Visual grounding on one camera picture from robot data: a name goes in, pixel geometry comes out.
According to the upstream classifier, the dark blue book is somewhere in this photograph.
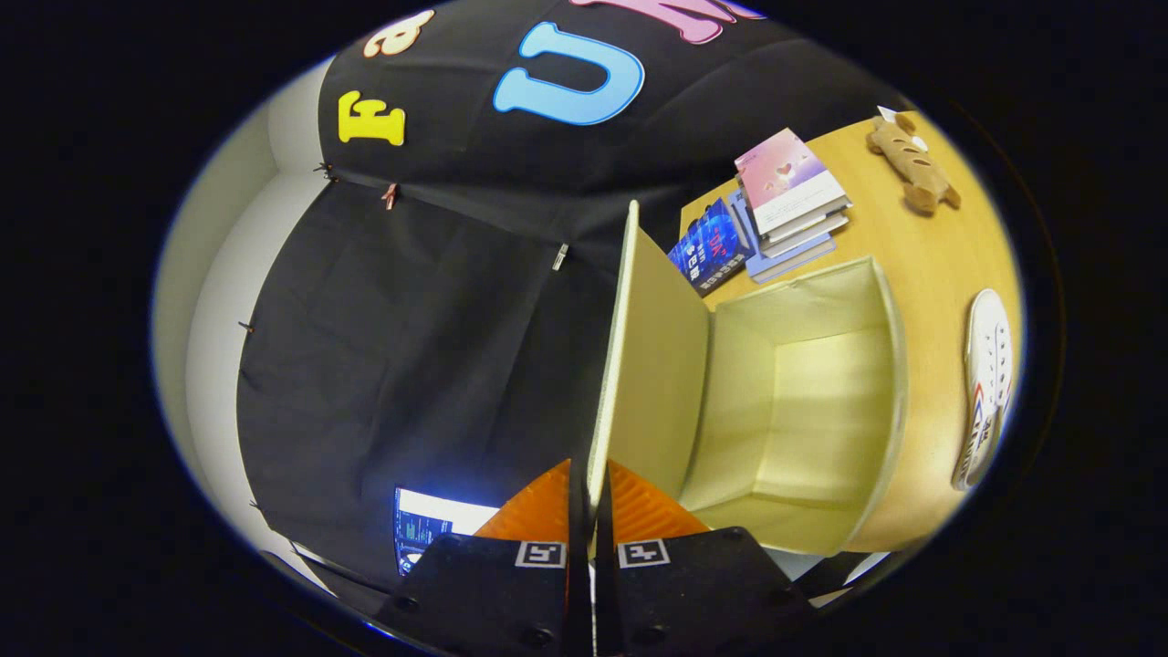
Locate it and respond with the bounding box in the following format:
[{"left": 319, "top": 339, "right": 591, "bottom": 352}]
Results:
[{"left": 668, "top": 196, "right": 758, "bottom": 298}]

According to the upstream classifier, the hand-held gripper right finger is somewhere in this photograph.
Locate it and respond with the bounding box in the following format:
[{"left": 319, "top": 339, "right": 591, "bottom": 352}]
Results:
[{"left": 595, "top": 461, "right": 818, "bottom": 657}]

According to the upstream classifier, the white canvas shoe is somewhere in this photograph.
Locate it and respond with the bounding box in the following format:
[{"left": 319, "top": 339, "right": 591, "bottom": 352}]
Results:
[{"left": 951, "top": 288, "right": 1014, "bottom": 492}]

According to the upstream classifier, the grey book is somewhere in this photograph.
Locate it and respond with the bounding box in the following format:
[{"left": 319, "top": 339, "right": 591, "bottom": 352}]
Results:
[{"left": 760, "top": 212, "right": 851, "bottom": 259}]

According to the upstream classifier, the brown plush toy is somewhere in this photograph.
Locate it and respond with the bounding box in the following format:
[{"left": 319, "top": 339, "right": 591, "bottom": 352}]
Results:
[{"left": 865, "top": 107, "right": 962, "bottom": 217}]

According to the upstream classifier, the lit computer screen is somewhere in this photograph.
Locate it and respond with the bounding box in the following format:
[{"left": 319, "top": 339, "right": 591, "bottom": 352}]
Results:
[{"left": 394, "top": 486, "right": 500, "bottom": 576}]

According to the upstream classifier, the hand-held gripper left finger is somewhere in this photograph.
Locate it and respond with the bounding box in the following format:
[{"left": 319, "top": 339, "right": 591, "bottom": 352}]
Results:
[{"left": 374, "top": 459, "right": 594, "bottom": 657}]

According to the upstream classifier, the pale blue book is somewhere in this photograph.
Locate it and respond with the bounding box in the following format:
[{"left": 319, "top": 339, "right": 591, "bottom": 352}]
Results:
[{"left": 728, "top": 190, "right": 837, "bottom": 285}]

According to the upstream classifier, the black backdrop cloth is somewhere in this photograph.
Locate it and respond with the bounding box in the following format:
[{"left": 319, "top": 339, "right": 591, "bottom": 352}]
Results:
[{"left": 235, "top": 0, "right": 913, "bottom": 585}]

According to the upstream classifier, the green fabric storage box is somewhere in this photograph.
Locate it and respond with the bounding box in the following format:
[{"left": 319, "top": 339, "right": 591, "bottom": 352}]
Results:
[{"left": 589, "top": 201, "right": 910, "bottom": 558}]

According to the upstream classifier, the pink cover book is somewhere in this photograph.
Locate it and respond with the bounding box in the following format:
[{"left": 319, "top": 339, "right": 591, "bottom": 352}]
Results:
[{"left": 735, "top": 128, "right": 854, "bottom": 236}]

